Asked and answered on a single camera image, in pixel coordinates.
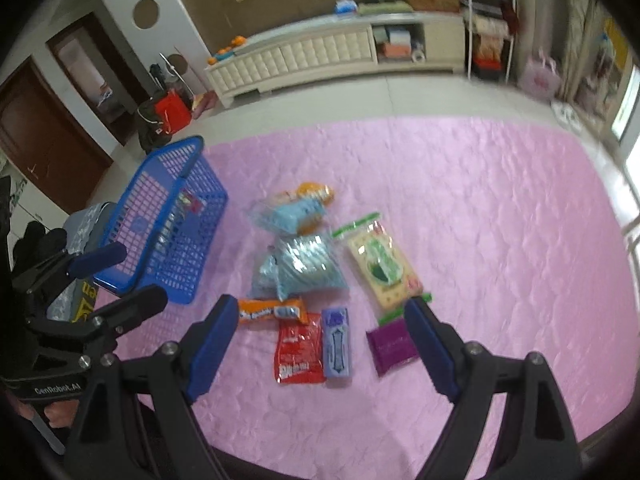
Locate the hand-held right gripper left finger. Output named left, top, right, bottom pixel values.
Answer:
left=65, top=294, right=240, bottom=480

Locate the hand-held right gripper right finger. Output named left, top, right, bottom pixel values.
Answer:
left=403, top=297, right=583, bottom=480

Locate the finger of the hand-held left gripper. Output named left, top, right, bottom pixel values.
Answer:
left=29, top=284, right=169, bottom=340
left=11, top=241, right=129, bottom=294

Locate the purple snack packet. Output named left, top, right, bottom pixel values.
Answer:
left=366, top=319, right=421, bottom=377

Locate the orange candy bar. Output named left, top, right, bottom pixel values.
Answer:
left=237, top=297, right=307, bottom=325

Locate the blue plastic mesh basket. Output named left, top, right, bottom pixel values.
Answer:
left=92, top=135, right=230, bottom=306

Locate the person's left hand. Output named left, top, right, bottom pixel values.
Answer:
left=17, top=400, right=77, bottom=429

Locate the grey patterned plastic package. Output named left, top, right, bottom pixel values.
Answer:
left=50, top=202, right=118, bottom=322

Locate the red snack packet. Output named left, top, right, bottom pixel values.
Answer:
left=272, top=312, right=325, bottom=385

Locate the small silver blue snack bag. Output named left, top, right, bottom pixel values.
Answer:
left=248, top=252, right=281, bottom=300

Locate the lavender blue gum box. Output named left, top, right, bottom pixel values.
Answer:
left=321, top=306, right=355, bottom=386

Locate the cream green zip bag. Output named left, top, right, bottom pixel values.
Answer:
left=332, top=212, right=432, bottom=323

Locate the large silver blue snack bag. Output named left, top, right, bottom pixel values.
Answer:
left=274, top=232, right=350, bottom=297

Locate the brown wooden door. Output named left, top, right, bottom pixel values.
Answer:
left=0, top=57, right=113, bottom=213

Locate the black bag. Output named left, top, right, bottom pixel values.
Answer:
left=136, top=100, right=173, bottom=153

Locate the light blue snack bag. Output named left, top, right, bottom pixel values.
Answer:
left=249, top=197, right=326, bottom=235

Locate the red shopping bag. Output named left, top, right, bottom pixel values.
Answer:
left=154, top=91, right=193, bottom=133

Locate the orange flat snack pouch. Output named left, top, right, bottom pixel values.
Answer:
left=280, top=181, right=335, bottom=206

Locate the cluster of oranges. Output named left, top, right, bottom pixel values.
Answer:
left=209, top=35, right=248, bottom=66

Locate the white padded low cabinet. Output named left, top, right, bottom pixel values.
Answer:
left=202, top=10, right=468, bottom=108

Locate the pink white gift bag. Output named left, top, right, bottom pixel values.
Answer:
left=517, top=50, right=558, bottom=101

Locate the white metal shelf rack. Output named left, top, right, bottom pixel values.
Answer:
left=447, top=0, right=521, bottom=83

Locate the green folded cloth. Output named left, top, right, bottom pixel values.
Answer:
left=357, top=1, right=413, bottom=16

